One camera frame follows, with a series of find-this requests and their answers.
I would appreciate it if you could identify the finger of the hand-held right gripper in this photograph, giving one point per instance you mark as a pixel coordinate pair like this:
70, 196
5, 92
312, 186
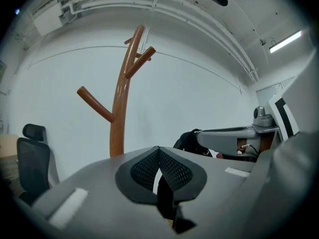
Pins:
219, 138

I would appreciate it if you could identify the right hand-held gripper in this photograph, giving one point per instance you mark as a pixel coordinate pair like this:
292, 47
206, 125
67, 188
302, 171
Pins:
294, 101

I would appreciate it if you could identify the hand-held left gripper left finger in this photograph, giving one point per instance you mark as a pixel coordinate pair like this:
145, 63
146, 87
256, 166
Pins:
99, 183

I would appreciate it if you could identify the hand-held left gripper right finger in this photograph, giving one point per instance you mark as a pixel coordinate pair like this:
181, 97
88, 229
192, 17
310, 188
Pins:
219, 178

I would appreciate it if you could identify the black bag item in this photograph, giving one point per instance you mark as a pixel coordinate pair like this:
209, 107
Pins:
185, 141

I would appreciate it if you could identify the brown wooden coat stand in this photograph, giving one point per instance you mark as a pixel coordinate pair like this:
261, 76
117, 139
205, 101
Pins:
119, 123

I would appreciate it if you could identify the ceiling tube light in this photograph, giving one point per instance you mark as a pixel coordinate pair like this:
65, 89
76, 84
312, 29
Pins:
286, 41

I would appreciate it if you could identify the black mesh office chair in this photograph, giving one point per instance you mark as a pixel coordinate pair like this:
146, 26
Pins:
32, 163

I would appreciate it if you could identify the white ceiling pipes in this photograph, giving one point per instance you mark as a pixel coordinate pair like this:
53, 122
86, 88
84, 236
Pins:
174, 9

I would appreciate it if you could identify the white ceiling box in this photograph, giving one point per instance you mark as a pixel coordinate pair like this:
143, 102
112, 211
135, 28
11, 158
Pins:
48, 19

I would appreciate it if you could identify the grey gripper camera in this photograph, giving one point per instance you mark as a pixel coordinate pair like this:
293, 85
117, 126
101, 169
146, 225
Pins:
260, 116

